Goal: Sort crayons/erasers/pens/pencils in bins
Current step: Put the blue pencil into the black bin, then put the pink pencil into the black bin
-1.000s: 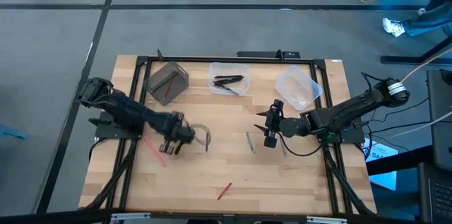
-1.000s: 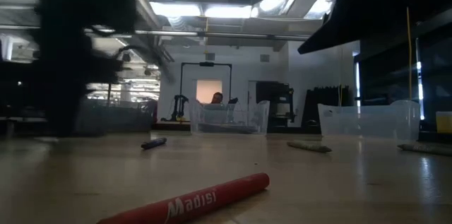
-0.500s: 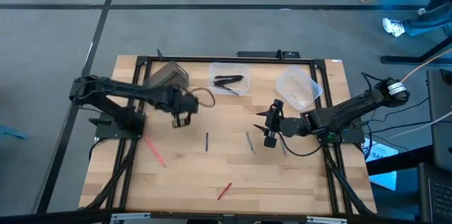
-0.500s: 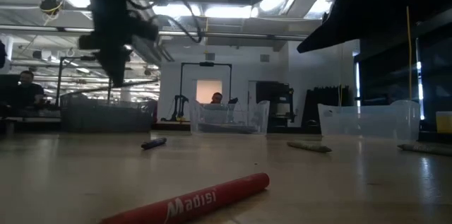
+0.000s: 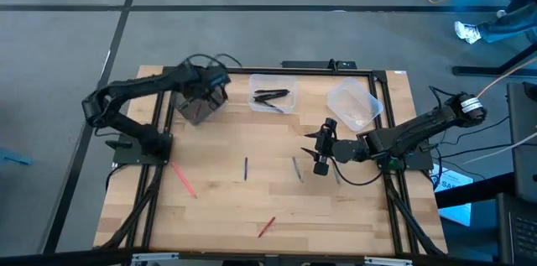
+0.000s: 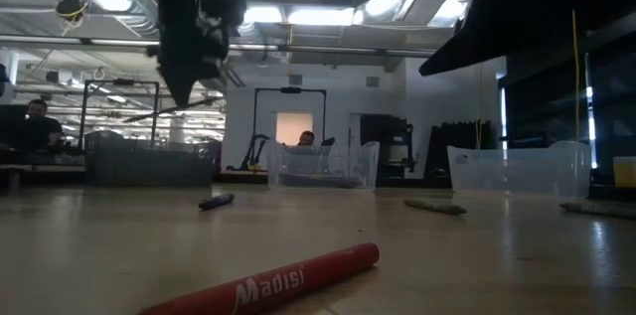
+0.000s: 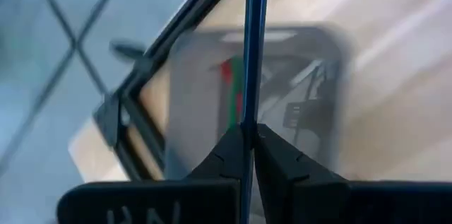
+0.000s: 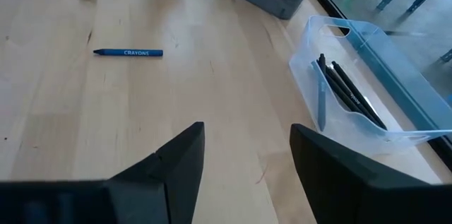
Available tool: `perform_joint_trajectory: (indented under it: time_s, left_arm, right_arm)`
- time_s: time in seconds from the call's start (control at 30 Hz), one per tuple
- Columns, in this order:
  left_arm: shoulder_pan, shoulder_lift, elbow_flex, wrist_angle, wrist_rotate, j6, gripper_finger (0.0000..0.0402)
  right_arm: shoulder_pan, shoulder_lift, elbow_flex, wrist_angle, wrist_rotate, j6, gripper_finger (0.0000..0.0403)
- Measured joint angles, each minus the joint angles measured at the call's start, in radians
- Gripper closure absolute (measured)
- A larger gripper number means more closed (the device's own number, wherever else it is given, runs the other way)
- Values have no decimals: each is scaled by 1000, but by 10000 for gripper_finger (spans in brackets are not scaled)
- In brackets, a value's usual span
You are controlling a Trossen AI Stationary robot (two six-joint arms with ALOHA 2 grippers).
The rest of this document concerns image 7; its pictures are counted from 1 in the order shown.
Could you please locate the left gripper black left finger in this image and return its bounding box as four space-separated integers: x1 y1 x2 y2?
56 124 251 224

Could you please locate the smoky grey plastic bin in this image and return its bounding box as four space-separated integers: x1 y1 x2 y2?
164 22 350 182

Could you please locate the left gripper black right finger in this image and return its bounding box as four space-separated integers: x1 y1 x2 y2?
253 124 452 224

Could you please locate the black frame lever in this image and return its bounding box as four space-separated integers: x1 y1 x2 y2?
109 39 149 63

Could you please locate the green pencil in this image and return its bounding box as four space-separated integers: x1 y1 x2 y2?
227 57 244 131

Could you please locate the long red pencil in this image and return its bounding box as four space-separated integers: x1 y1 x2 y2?
220 59 244 115

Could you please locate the blue pencil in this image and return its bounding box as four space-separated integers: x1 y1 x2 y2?
239 0 271 224

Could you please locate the black aluminium table frame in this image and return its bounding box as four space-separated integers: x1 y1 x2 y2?
93 0 248 182

